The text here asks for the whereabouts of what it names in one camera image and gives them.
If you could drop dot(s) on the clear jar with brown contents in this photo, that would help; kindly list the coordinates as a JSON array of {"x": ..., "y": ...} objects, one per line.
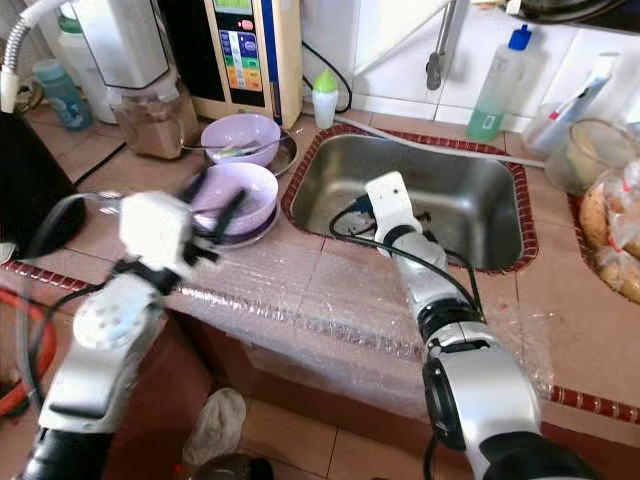
[{"x": 155, "y": 125}]

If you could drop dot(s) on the bag of bread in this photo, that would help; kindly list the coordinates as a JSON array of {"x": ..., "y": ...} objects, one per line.
[{"x": 615, "y": 240}]

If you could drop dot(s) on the metal faucet pipe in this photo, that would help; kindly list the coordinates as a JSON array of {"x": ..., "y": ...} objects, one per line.
[{"x": 435, "y": 65}]

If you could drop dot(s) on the white jar with green lid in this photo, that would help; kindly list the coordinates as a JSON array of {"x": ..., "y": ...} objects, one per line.
[{"x": 88, "y": 85}]

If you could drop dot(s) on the dark round object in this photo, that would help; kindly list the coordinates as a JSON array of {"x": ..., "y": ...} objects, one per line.
[{"x": 230, "y": 470}]

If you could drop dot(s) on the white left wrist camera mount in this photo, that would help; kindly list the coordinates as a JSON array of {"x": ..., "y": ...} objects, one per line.
[{"x": 155, "y": 230}]

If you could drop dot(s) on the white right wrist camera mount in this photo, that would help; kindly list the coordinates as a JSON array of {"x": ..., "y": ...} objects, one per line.
[{"x": 390, "y": 200}]

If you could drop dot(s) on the stainless steel sink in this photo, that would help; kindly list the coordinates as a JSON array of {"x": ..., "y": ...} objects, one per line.
[{"x": 470, "y": 200}]

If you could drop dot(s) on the clear bubble wrap sheet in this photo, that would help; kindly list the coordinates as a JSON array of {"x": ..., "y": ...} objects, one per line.
[{"x": 310, "y": 300}]

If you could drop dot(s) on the clear plastic container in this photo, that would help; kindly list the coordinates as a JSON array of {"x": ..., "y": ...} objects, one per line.
[{"x": 540, "y": 125}]

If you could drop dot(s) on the purple plastic bowl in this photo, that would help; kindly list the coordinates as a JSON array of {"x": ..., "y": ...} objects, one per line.
[
  {"x": 240, "y": 128},
  {"x": 260, "y": 195}
]

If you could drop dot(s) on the metal spoon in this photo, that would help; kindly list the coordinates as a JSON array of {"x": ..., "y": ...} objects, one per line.
[{"x": 205, "y": 149}]

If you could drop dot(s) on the teal plastic bottle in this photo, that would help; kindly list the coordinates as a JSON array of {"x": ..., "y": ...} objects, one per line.
[{"x": 65, "y": 95}]

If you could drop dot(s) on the clear glass jar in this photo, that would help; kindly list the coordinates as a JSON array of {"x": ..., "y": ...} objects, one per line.
[{"x": 590, "y": 155}]

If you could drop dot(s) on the stainless steel plate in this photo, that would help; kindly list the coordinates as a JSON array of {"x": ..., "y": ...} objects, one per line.
[
  {"x": 265, "y": 232},
  {"x": 288, "y": 155}
]

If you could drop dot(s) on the white cloth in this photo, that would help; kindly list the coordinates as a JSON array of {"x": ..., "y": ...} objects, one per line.
[{"x": 218, "y": 425}]

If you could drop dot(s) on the blue-capped dish soap bottle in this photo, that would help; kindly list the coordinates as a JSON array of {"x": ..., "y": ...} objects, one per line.
[{"x": 495, "y": 90}]

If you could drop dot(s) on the white toothpaste tube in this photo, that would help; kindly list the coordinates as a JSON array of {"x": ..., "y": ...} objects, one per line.
[{"x": 585, "y": 95}]

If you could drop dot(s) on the black pan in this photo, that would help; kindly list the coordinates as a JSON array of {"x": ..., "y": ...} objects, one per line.
[{"x": 570, "y": 8}]

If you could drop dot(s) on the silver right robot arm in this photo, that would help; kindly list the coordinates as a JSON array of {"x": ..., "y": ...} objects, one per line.
[{"x": 490, "y": 400}]

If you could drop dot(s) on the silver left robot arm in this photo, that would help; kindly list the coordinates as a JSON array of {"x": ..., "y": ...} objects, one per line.
[{"x": 110, "y": 320}]

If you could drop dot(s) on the beige water ionizer appliance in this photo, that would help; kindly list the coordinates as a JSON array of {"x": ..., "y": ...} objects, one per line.
[{"x": 240, "y": 60}]

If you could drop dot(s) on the small white green-capped bottle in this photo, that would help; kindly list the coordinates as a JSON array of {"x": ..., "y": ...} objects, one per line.
[{"x": 324, "y": 105}]

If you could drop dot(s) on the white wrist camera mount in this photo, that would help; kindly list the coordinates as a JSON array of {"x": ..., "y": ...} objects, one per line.
[
  {"x": 155, "y": 230},
  {"x": 390, "y": 200}
]

